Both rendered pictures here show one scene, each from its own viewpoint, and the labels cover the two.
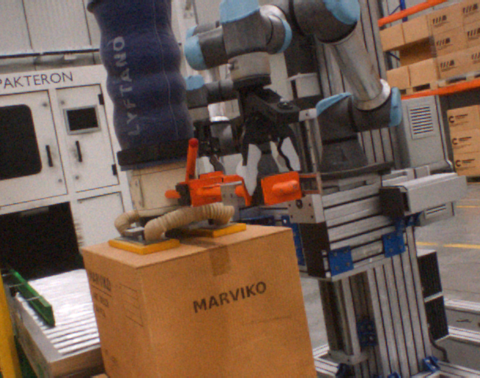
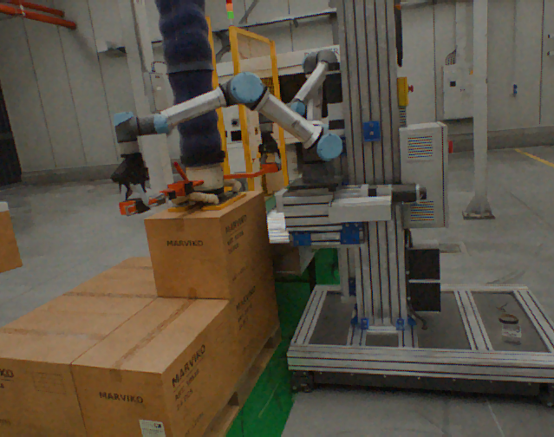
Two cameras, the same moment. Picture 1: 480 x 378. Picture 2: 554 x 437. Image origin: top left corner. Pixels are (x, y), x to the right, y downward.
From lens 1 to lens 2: 171 cm
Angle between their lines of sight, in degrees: 46
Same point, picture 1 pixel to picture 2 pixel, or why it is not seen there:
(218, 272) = (179, 231)
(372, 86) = (298, 134)
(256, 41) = (120, 137)
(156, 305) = (151, 238)
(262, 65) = (123, 149)
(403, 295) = (385, 271)
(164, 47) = not seen: hidden behind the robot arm
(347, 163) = (306, 179)
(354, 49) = (269, 114)
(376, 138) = (377, 156)
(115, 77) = not seen: hidden behind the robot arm
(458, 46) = not seen: outside the picture
